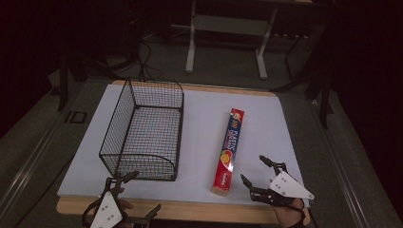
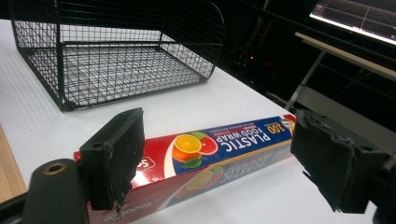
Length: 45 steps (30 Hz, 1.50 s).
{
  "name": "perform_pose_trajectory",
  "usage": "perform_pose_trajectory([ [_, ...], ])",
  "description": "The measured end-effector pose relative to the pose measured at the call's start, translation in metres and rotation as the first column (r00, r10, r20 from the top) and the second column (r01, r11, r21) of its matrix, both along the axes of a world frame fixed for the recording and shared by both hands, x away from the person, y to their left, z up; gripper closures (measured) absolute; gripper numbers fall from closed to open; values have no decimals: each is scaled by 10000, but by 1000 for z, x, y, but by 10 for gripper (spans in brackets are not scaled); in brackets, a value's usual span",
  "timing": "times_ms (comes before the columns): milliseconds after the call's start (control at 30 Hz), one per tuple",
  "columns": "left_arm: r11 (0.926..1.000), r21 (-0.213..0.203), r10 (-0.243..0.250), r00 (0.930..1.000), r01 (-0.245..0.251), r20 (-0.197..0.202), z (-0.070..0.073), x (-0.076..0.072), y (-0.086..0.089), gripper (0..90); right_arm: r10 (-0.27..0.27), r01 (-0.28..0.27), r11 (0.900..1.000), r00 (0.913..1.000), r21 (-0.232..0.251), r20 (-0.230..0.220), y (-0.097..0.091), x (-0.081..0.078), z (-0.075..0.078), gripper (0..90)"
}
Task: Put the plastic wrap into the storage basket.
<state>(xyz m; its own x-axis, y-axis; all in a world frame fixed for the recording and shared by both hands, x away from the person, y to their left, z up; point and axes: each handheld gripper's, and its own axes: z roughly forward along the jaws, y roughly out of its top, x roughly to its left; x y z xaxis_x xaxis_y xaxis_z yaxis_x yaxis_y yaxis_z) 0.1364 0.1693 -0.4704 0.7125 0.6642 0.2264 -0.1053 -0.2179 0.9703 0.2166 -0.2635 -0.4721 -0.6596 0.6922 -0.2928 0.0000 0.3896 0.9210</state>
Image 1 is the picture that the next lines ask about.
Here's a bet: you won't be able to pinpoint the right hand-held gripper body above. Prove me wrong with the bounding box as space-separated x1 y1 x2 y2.
248 170 316 213

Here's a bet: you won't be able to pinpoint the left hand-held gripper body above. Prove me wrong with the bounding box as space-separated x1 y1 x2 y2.
81 176 147 228

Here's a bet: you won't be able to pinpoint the red and blue wrap box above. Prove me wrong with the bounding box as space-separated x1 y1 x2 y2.
210 107 246 198

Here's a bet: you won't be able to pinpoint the black wire mesh basket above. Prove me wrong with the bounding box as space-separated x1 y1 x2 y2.
98 77 185 182

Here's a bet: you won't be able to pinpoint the person's left hand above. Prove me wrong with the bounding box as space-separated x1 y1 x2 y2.
116 187 136 228

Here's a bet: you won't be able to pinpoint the person's right hand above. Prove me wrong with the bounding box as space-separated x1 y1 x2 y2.
272 199 312 228

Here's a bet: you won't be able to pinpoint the white table mat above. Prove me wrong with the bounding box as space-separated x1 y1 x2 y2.
56 83 311 207

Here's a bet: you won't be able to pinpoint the black metal stand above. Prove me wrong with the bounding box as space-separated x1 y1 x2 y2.
56 51 88 112
270 18 336 129

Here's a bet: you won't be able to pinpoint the grey floor rail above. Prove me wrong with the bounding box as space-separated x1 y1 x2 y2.
0 94 69 219
307 96 374 228

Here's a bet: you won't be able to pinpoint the black rectangular floor bracket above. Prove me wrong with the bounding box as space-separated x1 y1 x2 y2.
64 110 87 124

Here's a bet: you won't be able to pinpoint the black floor cables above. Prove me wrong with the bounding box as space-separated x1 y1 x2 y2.
134 18 163 81

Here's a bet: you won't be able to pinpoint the white metal desk frame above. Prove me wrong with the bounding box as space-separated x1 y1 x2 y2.
184 0 280 81

